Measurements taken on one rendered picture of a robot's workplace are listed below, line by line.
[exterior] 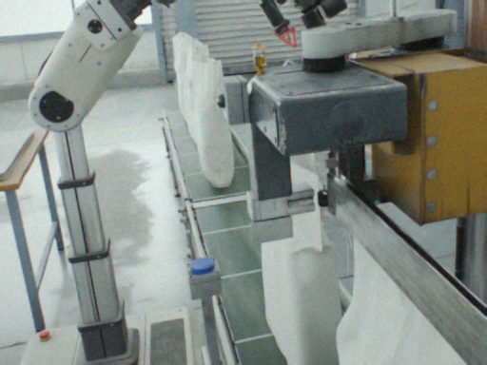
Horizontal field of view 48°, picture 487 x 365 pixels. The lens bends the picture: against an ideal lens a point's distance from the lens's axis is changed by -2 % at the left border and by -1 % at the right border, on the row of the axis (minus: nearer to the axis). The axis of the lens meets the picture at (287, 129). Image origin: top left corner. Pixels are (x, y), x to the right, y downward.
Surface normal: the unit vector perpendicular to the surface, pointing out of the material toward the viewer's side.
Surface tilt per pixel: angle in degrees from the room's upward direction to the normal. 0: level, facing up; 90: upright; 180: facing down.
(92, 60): 90
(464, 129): 90
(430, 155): 90
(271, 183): 90
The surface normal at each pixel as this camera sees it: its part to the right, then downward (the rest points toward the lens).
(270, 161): 0.27, 0.25
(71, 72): -0.14, 0.66
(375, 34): 0.64, 0.18
